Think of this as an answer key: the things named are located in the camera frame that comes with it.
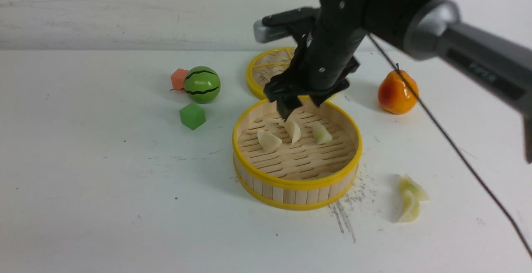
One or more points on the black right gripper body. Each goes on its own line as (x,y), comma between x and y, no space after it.
(322,62)

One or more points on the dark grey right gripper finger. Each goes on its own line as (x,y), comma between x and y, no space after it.
(319,98)
(287,105)

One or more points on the cream dumpling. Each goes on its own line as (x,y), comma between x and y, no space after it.
(268,141)

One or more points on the pale green white dumpling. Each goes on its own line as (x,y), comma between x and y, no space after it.
(407,184)

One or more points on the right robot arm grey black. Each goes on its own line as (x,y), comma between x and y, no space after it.
(425,29)

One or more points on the woven bamboo steamer lid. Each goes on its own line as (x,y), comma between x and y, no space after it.
(264,66)

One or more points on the bamboo steamer tray yellow rims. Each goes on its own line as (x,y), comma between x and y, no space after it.
(303,176)

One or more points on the orange toy pear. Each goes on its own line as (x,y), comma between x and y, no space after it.
(393,94)

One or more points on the green toy watermelon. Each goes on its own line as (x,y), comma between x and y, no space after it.
(202,84)

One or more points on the green toy cube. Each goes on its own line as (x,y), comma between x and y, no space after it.
(192,116)

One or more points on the orange toy cube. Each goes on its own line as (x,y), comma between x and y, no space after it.
(178,78)

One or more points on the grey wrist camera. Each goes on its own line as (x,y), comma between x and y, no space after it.
(296,23)

